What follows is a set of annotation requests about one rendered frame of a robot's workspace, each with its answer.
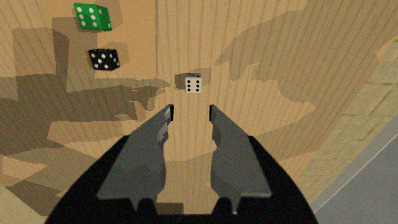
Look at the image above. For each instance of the green die with white pips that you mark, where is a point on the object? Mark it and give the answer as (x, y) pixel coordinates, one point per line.
(93, 17)

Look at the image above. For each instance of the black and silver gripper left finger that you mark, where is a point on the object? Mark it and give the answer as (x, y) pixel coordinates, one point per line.
(132, 169)

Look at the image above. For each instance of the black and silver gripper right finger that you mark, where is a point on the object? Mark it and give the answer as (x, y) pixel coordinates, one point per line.
(257, 185)

